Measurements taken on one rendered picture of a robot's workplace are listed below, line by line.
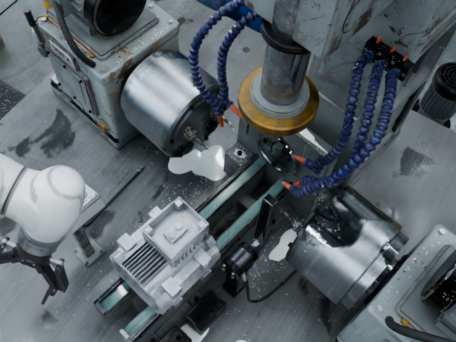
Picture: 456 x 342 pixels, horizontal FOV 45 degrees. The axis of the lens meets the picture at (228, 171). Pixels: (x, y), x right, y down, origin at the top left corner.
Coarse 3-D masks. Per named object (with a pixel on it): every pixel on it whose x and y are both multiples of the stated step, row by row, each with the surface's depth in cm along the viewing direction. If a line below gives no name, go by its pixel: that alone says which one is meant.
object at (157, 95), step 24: (144, 72) 144; (168, 72) 143; (144, 96) 143; (168, 96) 141; (192, 96) 140; (216, 96) 147; (144, 120) 145; (168, 120) 141; (192, 120) 145; (216, 120) 158; (168, 144) 145; (192, 144) 154
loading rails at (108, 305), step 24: (240, 168) 157; (264, 168) 162; (216, 192) 153; (240, 192) 159; (288, 192) 159; (216, 216) 157; (240, 216) 151; (216, 240) 148; (240, 240) 152; (216, 264) 149; (120, 288) 140; (192, 288) 145; (120, 312) 146; (144, 312) 137; (168, 312) 142; (144, 336) 139
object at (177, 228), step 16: (176, 208) 129; (192, 208) 127; (160, 224) 128; (176, 224) 126; (192, 224) 128; (208, 224) 125; (160, 240) 126; (176, 240) 126; (192, 240) 124; (176, 256) 123
